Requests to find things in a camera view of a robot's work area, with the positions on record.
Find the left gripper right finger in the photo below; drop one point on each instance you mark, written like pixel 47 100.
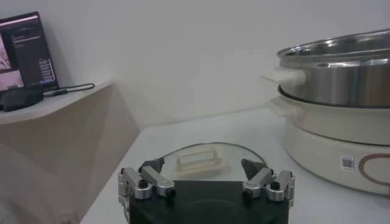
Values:
pixel 262 179

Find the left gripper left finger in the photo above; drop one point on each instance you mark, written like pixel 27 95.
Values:
pixel 158 182

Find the round glass pot lid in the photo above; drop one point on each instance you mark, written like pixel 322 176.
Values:
pixel 199 164

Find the perforated steel steamer basket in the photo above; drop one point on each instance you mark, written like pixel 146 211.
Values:
pixel 341 82

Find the cream electric cooker pot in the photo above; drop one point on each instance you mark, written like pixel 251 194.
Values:
pixel 323 152

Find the white side desk with mouse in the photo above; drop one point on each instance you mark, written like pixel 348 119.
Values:
pixel 61 121

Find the black computer mouse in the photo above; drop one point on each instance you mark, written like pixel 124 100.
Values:
pixel 21 99

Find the black laptop dark screen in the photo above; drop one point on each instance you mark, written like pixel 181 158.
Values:
pixel 27 51

